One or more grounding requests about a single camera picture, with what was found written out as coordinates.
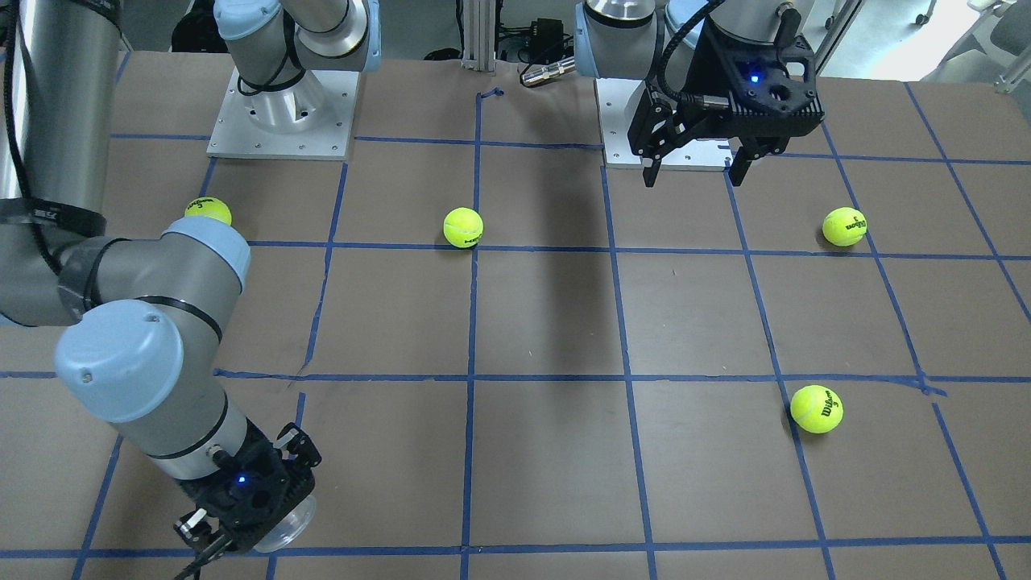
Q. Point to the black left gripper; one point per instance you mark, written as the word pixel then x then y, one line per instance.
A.
pixel 715 68

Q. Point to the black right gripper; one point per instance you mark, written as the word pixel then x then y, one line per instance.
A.
pixel 295 445

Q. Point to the clear tennis ball can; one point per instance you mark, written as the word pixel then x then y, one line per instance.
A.
pixel 290 528

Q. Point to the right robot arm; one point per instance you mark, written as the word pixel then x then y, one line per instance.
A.
pixel 142 319

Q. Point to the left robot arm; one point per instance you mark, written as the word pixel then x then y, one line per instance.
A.
pixel 623 39

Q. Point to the tennis ball near base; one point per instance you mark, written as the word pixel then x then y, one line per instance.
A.
pixel 844 227
pixel 209 207

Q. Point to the middle tennis ball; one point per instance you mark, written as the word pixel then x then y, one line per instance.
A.
pixel 463 227

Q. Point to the outer tennis ball with logo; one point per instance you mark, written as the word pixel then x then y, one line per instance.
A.
pixel 816 409

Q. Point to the aluminium frame post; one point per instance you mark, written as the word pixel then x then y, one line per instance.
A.
pixel 479 27

